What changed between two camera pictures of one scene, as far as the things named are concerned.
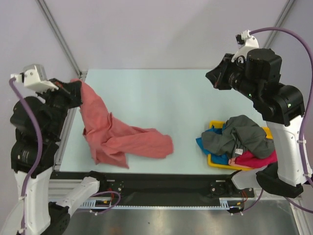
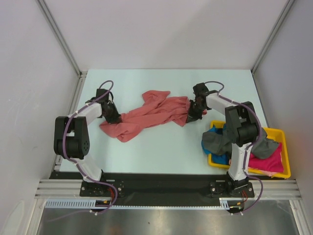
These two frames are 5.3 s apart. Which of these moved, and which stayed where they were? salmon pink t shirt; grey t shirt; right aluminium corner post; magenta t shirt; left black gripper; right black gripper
Moved: left black gripper; salmon pink t shirt; right black gripper
Stayed: grey t shirt; magenta t shirt; right aluminium corner post
